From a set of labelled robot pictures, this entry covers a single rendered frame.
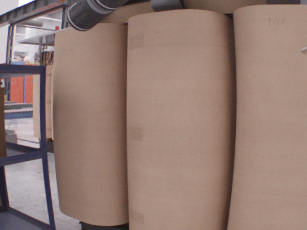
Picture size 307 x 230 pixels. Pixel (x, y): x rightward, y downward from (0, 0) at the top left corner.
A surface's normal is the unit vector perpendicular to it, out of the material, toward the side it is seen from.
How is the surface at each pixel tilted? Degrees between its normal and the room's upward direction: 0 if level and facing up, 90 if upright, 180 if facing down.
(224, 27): 90
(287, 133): 90
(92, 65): 90
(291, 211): 90
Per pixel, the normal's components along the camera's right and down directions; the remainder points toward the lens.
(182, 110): -0.39, 0.06
